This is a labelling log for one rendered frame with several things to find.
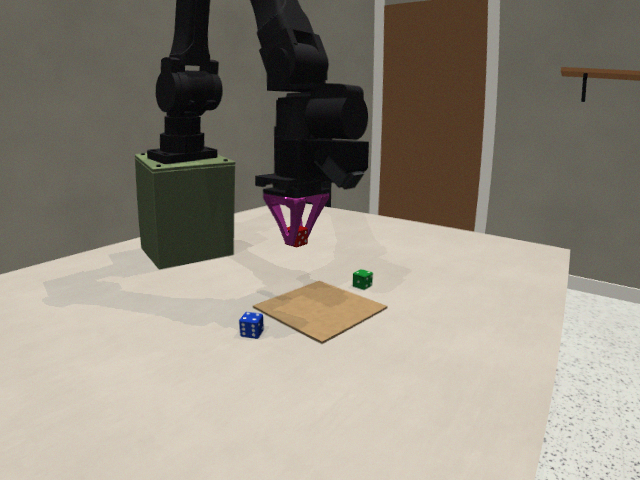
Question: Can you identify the green die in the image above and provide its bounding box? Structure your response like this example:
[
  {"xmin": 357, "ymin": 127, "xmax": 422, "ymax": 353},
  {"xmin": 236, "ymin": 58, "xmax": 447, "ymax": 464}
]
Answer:
[{"xmin": 352, "ymin": 269, "xmax": 373, "ymax": 290}]

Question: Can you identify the blue die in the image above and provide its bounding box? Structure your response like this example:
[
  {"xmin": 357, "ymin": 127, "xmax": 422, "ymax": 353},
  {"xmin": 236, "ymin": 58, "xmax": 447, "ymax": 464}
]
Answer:
[{"xmin": 239, "ymin": 312, "xmax": 264, "ymax": 339}]

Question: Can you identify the tan flat mat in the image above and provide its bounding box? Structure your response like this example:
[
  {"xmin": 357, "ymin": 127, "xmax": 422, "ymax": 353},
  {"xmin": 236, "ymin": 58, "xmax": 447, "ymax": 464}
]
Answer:
[{"xmin": 253, "ymin": 281, "xmax": 388, "ymax": 344}]

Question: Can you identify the red die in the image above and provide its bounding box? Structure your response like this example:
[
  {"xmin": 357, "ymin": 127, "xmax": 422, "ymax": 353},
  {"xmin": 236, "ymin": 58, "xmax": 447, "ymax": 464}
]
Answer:
[{"xmin": 293, "ymin": 226, "xmax": 308, "ymax": 248}]

